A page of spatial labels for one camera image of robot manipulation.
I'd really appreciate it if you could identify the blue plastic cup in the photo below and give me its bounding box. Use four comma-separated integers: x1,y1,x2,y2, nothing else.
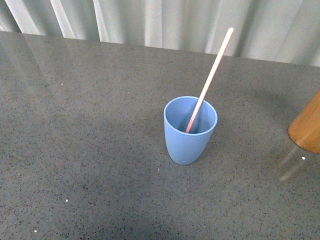
163,96,218,165

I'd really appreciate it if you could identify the pink chopstick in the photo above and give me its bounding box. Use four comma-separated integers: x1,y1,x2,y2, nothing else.
185,27,234,133

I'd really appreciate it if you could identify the bamboo chopstick holder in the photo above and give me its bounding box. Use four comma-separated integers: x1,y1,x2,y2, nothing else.
288,89,320,154

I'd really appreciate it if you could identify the white curtain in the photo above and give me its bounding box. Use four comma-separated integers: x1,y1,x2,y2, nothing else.
0,0,320,66

